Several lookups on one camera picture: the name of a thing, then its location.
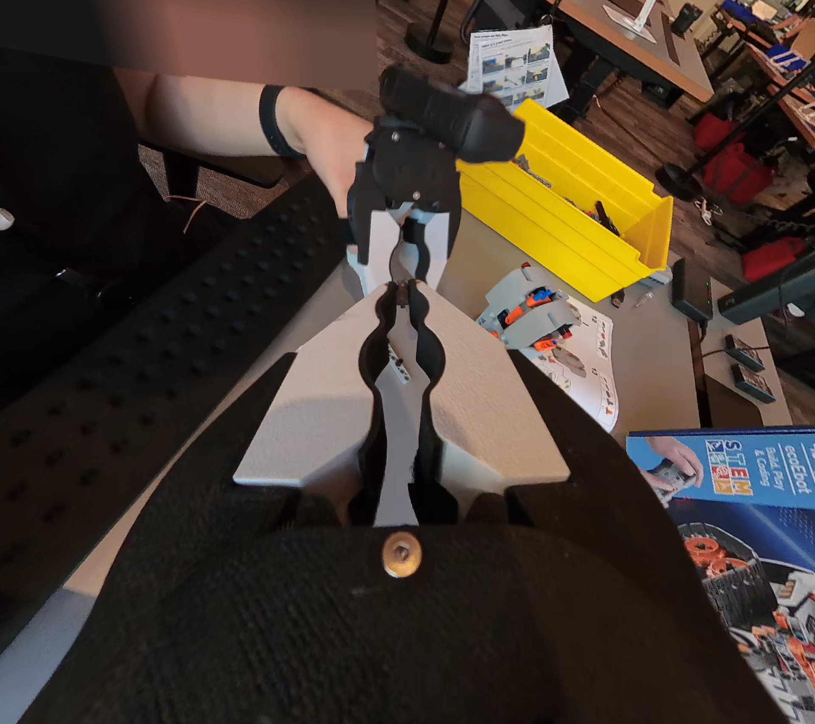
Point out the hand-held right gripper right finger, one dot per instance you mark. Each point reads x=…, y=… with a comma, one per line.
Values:
x=484, y=418

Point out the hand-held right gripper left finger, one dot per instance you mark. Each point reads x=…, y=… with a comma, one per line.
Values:
x=305, y=418

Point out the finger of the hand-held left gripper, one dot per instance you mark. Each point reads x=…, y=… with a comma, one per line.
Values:
x=434, y=246
x=381, y=253

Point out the small black toy pin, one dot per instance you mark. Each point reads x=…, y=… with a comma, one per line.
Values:
x=403, y=293

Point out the person's left forearm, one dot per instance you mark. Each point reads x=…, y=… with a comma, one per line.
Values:
x=197, y=113

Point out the grey desk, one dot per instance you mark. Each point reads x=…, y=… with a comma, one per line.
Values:
x=656, y=355

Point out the person's left hand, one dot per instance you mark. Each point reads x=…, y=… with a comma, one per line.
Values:
x=331, y=145

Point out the grey toy robot model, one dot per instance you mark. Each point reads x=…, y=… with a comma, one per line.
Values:
x=509, y=291

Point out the building instruction booklet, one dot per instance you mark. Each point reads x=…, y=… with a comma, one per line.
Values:
x=592, y=367

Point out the yellow plastic bin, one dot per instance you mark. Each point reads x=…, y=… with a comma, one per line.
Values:
x=573, y=215

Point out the black wristband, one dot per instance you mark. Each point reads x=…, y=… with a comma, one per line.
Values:
x=270, y=125

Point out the printed photo sheet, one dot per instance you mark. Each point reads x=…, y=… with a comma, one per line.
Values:
x=509, y=62

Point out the black perforated panel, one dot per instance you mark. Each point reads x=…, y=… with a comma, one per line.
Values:
x=159, y=355

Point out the black toy parts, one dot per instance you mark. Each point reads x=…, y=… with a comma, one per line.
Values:
x=602, y=218

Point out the black power adapter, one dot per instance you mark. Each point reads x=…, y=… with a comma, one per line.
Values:
x=691, y=291

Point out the wooden background table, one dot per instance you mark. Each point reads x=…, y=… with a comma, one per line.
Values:
x=637, y=49

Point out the small black electronic module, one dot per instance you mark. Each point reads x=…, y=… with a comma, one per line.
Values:
x=754, y=383
x=743, y=353

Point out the blue robot kit box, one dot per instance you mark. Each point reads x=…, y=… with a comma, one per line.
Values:
x=751, y=482

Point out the red bag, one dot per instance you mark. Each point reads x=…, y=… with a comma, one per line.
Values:
x=716, y=132
x=738, y=173
x=773, y=259

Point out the dark grey flat device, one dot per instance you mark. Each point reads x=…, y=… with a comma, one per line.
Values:
x=764, y=297

